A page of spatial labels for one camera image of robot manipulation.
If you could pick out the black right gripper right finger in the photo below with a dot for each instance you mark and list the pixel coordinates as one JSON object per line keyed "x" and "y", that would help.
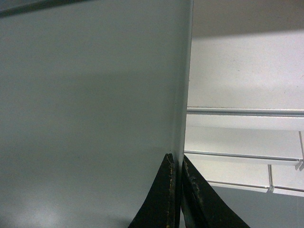
{"x": 201, "y": 206}

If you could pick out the white metal store shelf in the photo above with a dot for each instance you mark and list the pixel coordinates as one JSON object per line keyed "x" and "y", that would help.
{"x": 245, "y": 116}

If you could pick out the grey silver rectangular tray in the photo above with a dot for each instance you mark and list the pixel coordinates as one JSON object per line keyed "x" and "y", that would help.
{"x": 93, "y": 95}

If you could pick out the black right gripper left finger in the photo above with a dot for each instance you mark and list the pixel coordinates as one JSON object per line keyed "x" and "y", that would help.
{"x": 158, "y": 209}

